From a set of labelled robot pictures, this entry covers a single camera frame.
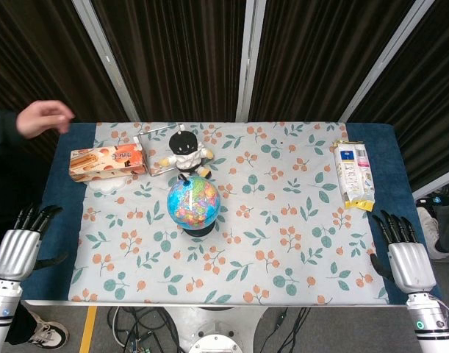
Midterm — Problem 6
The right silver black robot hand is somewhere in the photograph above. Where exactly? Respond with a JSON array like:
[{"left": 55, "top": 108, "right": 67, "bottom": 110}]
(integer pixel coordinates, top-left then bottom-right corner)
[{"left": 368, "top": 209, "right": 437, "bottom": 294}]

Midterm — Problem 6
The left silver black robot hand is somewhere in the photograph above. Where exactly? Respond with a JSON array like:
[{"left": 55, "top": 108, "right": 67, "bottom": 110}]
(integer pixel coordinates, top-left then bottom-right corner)
[{"left": 0, "top": 204, "right": 69, "bottom": 283}]

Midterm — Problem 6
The bare person hand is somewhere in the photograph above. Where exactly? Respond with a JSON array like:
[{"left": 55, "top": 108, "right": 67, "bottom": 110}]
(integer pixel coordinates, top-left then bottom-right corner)
[{"left": 16, "top": 100, "right": 76, "bottom": 140}]

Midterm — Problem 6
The blue globe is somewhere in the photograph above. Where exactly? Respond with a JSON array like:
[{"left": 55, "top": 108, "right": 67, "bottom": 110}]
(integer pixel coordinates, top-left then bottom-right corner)
[{"left": 166, "top": 174, "right": 222, "bottom": 238}]

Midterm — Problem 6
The dark sleeved person forearm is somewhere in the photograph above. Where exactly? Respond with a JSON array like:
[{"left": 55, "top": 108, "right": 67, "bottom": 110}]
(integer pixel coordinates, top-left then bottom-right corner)
[{"left": 0, "top": 107, "right": 26, "bottom": 157}]

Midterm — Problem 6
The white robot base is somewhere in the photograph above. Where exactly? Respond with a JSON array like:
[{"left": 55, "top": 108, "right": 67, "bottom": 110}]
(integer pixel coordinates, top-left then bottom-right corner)
[{"left": 160, "top": 304, "right": 270, "bottom": 353}]

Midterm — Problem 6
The grey trouser leg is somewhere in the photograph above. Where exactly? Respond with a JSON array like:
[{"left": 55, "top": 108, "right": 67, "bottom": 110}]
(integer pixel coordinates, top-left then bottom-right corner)
[{"left": 434, "top": 202, "right": 449, "bottom": 255}]

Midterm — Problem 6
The dark brown curtain panel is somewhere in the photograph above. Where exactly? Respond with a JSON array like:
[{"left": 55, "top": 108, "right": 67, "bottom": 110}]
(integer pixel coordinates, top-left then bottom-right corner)
[
  {"left": 0, "top": 0, "right": 130, "bottom": 163},
  {"left": 348, "top": 0, "right": 449, "bottom": 193},
  {"left": 93, "top": 0, "right": 246, "bottom": 123},
  {"left": 248, "top": 0, "right": 417, "bottom": 123}
]

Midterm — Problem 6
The dark trouser leg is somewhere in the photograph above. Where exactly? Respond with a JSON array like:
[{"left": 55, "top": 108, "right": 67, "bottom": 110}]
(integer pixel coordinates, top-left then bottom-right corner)
[{"left": 4, "top": 302, "right": 39, "bottom": 347}]

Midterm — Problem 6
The orange biscuit box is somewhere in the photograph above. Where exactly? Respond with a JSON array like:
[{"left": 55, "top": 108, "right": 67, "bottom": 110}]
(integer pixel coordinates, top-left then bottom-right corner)
[{"left": 69, "top": 143, "right": 148, "bottom": 183}]

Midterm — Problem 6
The white black sneaker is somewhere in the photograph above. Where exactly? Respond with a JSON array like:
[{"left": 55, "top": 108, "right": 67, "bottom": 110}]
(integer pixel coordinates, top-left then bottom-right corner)
[{"left": 26, "top": 311, "right": 70, "bottom": 349}]

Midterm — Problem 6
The white cloud shaped tray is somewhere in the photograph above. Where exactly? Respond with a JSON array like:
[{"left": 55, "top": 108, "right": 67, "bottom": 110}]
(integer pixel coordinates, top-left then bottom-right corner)
[{"left": 85, "top": 175, "right": 134, "bottom": 193}]

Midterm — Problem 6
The yellow floor tape strip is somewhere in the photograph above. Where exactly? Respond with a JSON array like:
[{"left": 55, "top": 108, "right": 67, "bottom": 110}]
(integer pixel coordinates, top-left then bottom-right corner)
[{"left": 78, "top": 306, "right": 98, "bottom": 353}]

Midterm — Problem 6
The white yellow snack package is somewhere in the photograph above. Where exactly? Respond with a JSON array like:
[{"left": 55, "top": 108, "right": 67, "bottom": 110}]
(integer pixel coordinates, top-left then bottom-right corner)
[{"left": 331, "top": 139, "right": 376, "bottom": 213}]

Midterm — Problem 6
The floral leaf print tablecloth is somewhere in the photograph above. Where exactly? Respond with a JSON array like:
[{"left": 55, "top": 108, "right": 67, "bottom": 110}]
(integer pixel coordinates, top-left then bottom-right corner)
[{"left": 67, "top": 121, "right": 391, "bottom": 306}]

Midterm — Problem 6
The black headed plush doll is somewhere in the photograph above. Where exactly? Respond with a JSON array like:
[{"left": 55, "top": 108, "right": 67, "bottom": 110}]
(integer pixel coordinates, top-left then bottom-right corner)
[{"left": 157, "top": 130, "right": 215, "bottom": 180}]

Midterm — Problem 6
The white partition post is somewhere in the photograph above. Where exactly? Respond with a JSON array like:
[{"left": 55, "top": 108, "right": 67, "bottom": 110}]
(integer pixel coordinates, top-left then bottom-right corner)
[
  {"left": 339, "top": 0, "right": 445, "bottom": 123},
  {"left": 411, "top": 176, "right": 449, "bottom": 202},
  {"left": 71, "top": 0, "right": 141, "bottom": 123},
  {"left": 235, "top": 0, "right": 267, "bottom": 123}
]

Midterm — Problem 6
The metal wire stand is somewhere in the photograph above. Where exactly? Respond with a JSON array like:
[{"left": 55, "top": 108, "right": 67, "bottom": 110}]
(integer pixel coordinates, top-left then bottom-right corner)
[{"left": 132, "top": 123, "right": 185, "bottom": 178}]

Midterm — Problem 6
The white table frame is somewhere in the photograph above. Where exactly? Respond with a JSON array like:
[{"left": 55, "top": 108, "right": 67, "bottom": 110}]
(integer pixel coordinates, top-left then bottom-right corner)
[{"left": 21, "top": 299, "right": 411, "bottom": 308}]

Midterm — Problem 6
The black cable bundle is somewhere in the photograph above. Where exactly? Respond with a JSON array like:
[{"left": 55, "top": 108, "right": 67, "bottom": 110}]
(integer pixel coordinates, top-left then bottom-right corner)
[{"left": 109, "top": 306, "right": 190, "bottom": 353}]

